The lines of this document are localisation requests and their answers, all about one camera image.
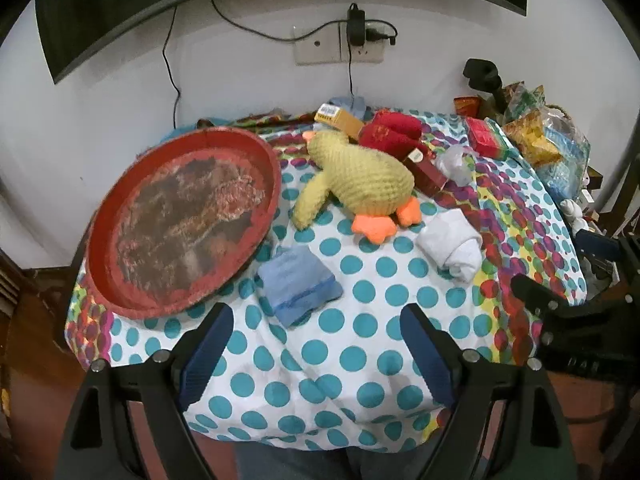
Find white plastic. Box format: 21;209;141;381
434;144;476;186

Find black power adapter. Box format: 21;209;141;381
348;2;368;48

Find black looping cable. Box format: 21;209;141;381
209;0;351;42

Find polka dot tablecloth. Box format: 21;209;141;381
65;107;586;453

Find red and green box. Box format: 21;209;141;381
465;116;516;161

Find white toy figure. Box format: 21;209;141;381
560;199;591;233

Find green and white snack bag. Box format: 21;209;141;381
505;82;546;122

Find white wall socket plate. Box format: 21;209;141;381
292;25;347;66
344;21;388;63

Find clear plastic bag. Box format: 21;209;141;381
539;105;592;202

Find red foil packet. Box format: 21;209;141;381
454;96;483;118

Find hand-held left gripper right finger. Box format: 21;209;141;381
400;302;576;480

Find yellow cardboard box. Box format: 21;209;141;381
314;102;365;138

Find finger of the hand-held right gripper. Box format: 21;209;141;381
510;273;566;318
574;230;632;272

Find person's grey trousers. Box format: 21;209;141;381
234;440;437;480

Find white socks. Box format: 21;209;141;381
417;208;483;283

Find black clamp mount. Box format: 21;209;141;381
462;58;508;111

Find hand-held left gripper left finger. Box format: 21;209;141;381
52;302;236;480

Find black television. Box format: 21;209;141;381
35;0;530;85

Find black television cable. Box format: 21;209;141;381
161;5;182;129

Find light blue cloth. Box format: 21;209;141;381
330;95;371;118

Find dark red small box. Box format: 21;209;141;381
402;147;448;195

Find round red tray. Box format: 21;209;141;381
86;127;283;318

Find yellow knitted duck toy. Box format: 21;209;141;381
292;130;422;246

